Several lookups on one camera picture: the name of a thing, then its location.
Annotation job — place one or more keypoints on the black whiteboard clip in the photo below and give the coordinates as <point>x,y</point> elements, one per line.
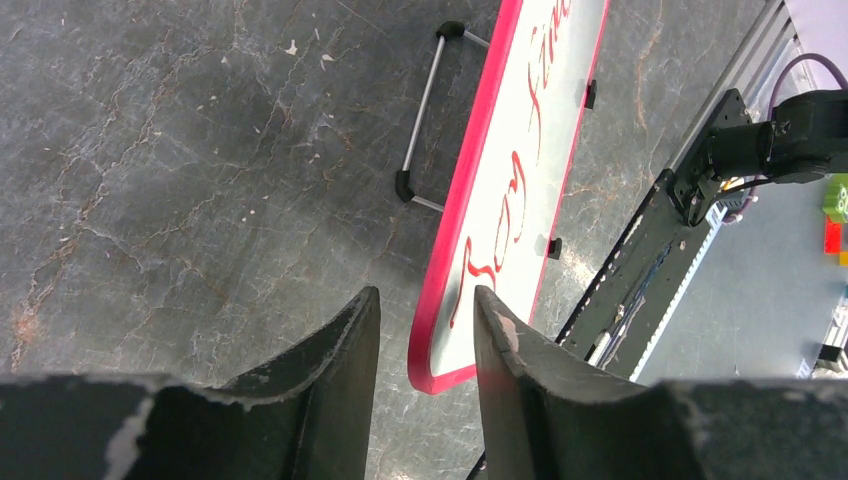
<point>591,94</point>
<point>554,248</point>

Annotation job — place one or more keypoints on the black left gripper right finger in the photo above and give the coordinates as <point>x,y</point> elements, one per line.
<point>548,415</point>

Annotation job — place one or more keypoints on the pink-framed whiteboard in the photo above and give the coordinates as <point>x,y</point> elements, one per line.
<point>504,197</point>

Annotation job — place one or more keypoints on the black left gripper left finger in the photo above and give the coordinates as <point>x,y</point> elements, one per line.
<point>304,414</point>

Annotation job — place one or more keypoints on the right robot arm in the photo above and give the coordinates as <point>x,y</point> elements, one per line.
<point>805,140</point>

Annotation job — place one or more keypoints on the blue slotted cable duct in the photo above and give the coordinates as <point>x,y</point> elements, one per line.
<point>715,218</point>

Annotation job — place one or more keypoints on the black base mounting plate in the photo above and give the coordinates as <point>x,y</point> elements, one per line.
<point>629,295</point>

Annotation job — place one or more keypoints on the toy blocks on bench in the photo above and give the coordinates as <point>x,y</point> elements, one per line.
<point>834,208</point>

